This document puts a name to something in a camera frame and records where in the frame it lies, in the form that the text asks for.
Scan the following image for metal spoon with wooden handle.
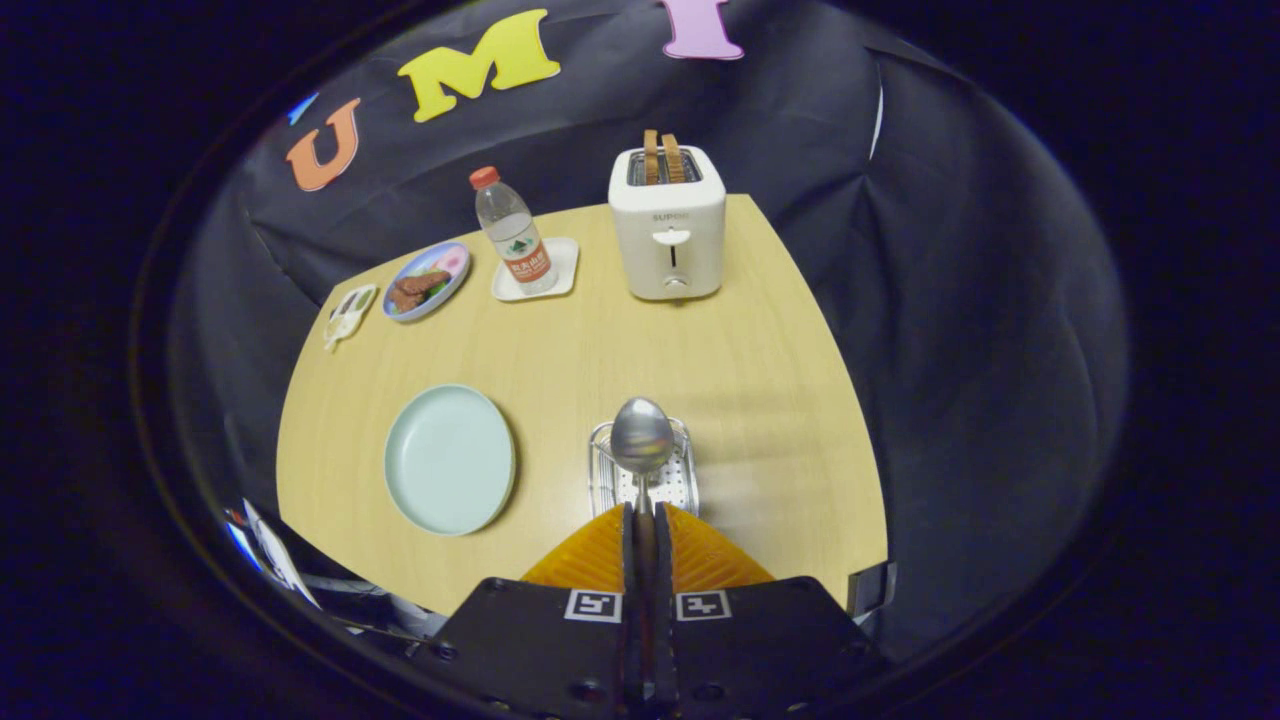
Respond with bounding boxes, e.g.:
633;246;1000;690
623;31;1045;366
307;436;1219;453
610;397;676;701

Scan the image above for brown food slices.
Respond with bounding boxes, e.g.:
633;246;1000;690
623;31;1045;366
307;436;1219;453
388;270;453;313

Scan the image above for light green plate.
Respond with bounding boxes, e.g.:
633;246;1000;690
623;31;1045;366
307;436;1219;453
383;384;517;537

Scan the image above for grey bracket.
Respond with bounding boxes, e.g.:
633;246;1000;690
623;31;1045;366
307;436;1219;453
846;561;899;615

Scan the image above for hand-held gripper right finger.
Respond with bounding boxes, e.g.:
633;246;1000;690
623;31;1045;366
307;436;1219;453
655;502;891;720

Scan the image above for white square coaster dish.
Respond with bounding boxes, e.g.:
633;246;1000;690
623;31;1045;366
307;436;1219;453
490;237;581;303

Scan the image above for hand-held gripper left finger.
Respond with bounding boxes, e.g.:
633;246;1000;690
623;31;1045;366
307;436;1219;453
405;502;638;720

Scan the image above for colourful printed plate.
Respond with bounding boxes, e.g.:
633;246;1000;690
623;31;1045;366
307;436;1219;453
381;241;472;323

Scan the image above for water bottle with red cap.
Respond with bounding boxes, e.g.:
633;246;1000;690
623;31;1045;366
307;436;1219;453
469;166;559;297

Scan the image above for small white divided dish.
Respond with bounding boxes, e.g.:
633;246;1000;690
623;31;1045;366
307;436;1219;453
322;284;380;353

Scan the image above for perforated metal tray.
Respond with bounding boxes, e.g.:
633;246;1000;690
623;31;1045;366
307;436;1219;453
588;417;701;521

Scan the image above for white toaster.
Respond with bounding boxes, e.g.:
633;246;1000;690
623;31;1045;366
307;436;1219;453
608;145;728;301

